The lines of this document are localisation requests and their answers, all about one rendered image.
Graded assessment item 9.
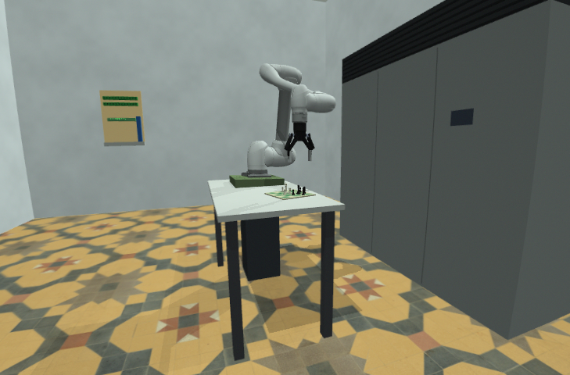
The green and cream chessboard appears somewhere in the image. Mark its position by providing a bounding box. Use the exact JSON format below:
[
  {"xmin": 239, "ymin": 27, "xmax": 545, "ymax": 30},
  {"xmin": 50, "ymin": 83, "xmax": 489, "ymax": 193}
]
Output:
[{"xmin": 265, "ymin": 189, "xmax": 315, "ymax": 200}]

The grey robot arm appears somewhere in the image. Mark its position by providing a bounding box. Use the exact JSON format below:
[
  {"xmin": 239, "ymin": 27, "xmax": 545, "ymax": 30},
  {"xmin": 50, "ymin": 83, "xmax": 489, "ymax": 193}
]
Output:
[{"xmin": 241, "ymin": 63, "xmax": 336, "ymax": 177}]

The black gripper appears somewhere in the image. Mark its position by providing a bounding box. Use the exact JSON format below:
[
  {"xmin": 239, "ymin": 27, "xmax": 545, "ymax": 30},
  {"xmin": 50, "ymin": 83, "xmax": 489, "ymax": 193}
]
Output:
[{"xmin": 285, "ymin": 123, "xmax": 314, "ymax": 163}]

